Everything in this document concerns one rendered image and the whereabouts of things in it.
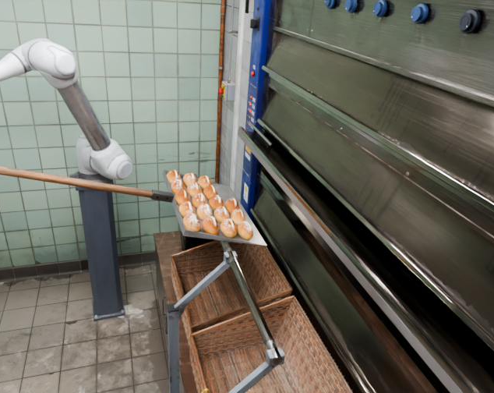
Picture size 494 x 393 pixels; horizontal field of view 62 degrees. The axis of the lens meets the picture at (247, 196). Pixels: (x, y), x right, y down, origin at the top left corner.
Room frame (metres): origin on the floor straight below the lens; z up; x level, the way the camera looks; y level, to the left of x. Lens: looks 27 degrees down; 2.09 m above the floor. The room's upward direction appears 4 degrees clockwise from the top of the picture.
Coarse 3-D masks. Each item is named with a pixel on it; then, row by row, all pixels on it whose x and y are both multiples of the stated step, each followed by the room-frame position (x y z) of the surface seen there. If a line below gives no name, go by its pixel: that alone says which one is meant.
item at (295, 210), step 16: (288, 208) 1.69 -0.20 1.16; (304, 224) 1.53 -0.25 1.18; (320, 240) 1.41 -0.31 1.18; (336, 256) 1.31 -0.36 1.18; (336, 272) 1.24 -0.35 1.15; (352, 288) 1.14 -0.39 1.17; (368, 304) 1.05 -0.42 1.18; (384, 320) 0.98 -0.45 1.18; (384, 336) 0.95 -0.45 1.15; (400, 336) 0.92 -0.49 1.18; (400, 352) 0.88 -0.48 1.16; (416, 352) 0.86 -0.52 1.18; (416, 368) 0.81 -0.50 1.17; (432, 384) 0.76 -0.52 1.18
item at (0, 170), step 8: (0, 168) 1.34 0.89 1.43; (8, 168) 1.35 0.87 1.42; (16, 176) 1.35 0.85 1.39; (24, 176) 1.36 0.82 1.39; (32, 176) 1.37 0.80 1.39; (40, 176) 1.38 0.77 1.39; (48, 176) 1.39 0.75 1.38; (56, 176) 1.41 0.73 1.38; (64, 184) 1.41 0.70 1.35; (72, 184) 1.42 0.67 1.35; (80, 184) 1.42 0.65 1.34; (88, 184) 1.44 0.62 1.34; (96, 184) 1.45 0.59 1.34; (104, 184) 1.46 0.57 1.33; (120, 192) 1.48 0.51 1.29; (128, 192) 1.49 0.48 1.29; (136, 192) 1.50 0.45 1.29; (144, 192) 1.51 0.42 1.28; (152, 192) 1.53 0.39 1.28
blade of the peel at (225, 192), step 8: (168, 184) 1.67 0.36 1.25; (216, 184) 1.90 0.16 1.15; (224, 192) 1.84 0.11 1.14; (232, 192) 1.87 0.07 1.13; (208, 200) 1.68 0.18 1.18; (224, 200) 1.74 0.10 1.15; (176, 208) 1.47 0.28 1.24; (240, 208) 1.70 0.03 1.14; (248, 216) 1.64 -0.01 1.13; (200, 224) 1.43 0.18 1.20; (184, 232) 1.30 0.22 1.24; (192, 232) 1.32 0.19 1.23; (200, 232) 1.33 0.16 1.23; (256, 232) 1.51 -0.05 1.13; (224, 240) 1.36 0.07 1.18; (232, 240) 1.37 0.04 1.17; (240, 240) 1.38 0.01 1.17; (248, 240) 1.42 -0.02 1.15; (256, 240) 1.44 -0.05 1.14
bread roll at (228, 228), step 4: (224, 220) 1.45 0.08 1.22; (228, 220) 1.44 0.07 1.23; (232, 220) 1.45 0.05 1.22; (224, 224) 1.42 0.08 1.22; (228, 224) 1.41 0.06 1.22; (232, 224) 1.42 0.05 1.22; (224, 228) 1.40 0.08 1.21; (228, 228) 1.40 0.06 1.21; (232, 228) 1.40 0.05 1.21; (236, 228) 1.42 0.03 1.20; (224, 232) 1.39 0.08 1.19; (228, 232) 1.39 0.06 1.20; (232, 232) 1.39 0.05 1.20; (236, 232) 1.41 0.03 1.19; (228, 236) 1.38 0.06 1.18; (232, 236) 1.39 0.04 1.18
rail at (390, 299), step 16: (240, 128) 1.99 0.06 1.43; (256, 144) 1.77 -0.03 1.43; (272, 160) 1.60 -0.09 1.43; (320, 224) 1.13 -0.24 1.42; (336, 240) 1.03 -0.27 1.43; (352, 256) 0.95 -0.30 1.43; (368, 272) 0.88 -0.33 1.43; (384, 288) 0.82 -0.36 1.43; (400, 304) 0.77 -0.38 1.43; (416, 320) 0.72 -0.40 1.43; (416, 336) 0.68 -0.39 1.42; (432, 352) 0.63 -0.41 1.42; (448, 368) 0.59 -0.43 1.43; (464, 384) 0.55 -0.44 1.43
